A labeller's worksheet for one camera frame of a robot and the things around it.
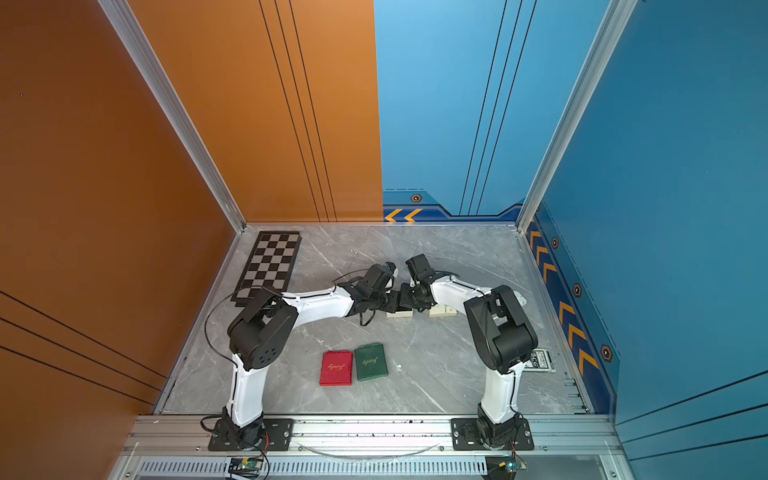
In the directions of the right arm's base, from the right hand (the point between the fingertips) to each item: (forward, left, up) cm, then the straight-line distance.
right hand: (404, 300), depth 97 cm
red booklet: (-23, +19, +2) cm, 30 cm away
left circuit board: (-45, +38, -3) cm, 59 cm away
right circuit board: (-44, -23, -3) cm, 50 cm away
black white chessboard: (+12, +46, +4) cm, 48 cm away
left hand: (0, +1, +2) cm, 2 cm away
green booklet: (-21, +10, +2) cm, 23 cm away
